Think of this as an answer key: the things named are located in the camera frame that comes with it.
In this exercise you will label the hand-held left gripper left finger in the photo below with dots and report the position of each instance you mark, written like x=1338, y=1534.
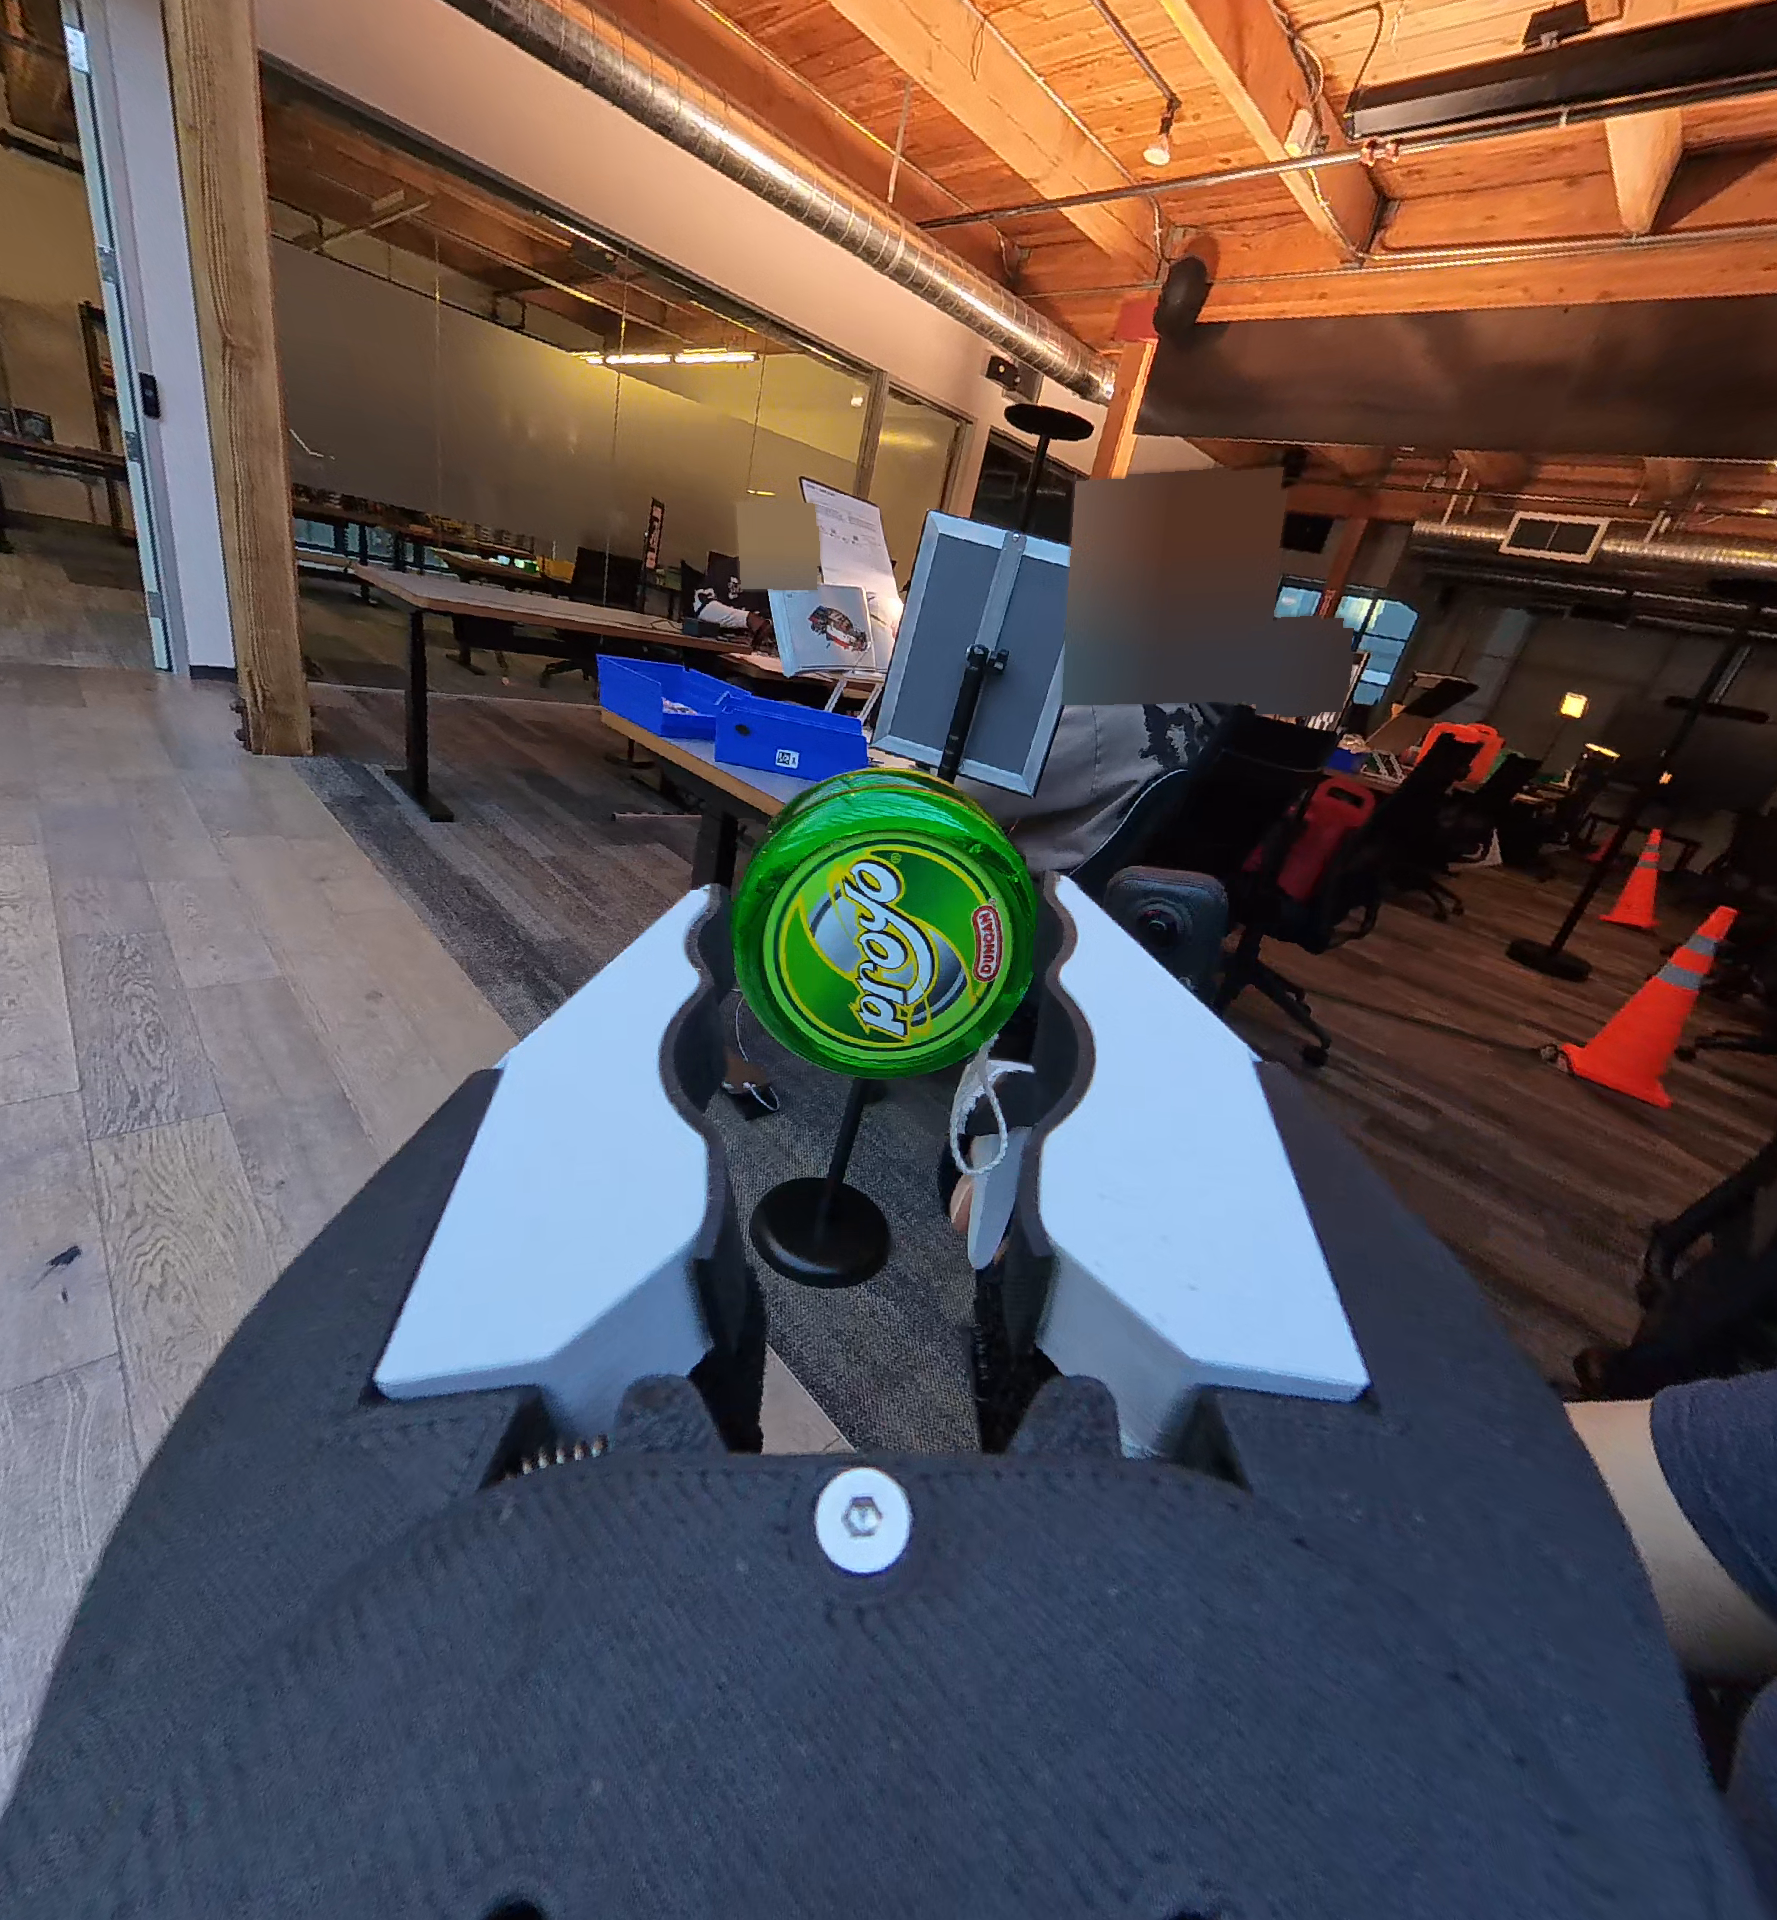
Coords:
x=557, y=1199

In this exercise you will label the black round top stand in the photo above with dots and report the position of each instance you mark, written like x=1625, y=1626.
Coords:
x=1052, y=422

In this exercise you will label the long wooden desk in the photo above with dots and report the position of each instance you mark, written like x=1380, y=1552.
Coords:
x=530, y=601

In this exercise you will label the black wall speaker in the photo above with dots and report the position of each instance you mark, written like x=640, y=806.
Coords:
x=1012, y=373

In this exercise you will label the small orange traffic cone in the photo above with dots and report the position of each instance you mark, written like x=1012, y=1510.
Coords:
x=1639, y=892

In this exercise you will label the white track light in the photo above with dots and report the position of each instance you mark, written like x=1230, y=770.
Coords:
x=1157, y=145

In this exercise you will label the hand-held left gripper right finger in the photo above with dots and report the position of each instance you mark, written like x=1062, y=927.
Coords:
x=1189, y=1199

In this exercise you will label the wooden support post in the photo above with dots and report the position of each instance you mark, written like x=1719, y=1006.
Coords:
x=236, y=375

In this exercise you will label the orange office chair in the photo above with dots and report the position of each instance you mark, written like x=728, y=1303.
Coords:
x=1458, y=749

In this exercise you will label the blue plastic bin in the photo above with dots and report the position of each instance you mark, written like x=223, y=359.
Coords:
x=648, y=691

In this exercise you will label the white poster board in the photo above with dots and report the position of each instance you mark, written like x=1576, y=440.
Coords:
x=846, y=533

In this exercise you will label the wooden top desk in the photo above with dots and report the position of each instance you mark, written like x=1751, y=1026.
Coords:
x=679, y=757

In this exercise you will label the car print board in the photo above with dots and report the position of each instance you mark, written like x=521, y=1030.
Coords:
x=823, y=623

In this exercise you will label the blue bin with label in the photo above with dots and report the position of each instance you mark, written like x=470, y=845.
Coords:
x=791, y=736

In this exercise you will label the black pole stand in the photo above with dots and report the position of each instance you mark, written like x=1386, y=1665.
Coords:
x=1617, y=840

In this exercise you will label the silver ventilation duct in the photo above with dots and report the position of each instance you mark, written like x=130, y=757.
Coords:
x=769, y=144
x=1698, y=553

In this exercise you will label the black ceiling heater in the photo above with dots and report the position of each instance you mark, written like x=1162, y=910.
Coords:
x=1579, y=82

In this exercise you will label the red back office chair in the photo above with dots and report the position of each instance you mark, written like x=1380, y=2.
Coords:
x=1331, y=816

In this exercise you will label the large orange traffic cone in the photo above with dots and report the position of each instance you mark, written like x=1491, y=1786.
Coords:
x=1654, y=1020

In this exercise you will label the grey sign board stand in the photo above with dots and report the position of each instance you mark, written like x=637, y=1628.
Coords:
x=934, y=645

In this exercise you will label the person's right forearm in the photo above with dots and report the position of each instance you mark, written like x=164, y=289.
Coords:
x=1683, y=1546

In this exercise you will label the green yoyo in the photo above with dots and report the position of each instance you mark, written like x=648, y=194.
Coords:
x=883, y=926

